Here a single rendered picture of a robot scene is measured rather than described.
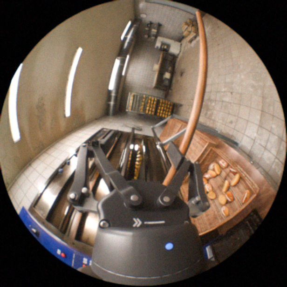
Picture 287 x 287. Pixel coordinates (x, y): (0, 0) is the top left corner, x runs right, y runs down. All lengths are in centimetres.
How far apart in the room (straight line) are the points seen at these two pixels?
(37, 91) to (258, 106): 264
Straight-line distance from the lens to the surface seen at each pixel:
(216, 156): 93
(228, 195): 81
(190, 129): 28
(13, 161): 133
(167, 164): 47
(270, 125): 142
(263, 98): 156
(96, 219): 66
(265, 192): 80
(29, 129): 134
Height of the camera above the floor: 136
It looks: 6 degrees down
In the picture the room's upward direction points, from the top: 80 degrees counter-clockwise
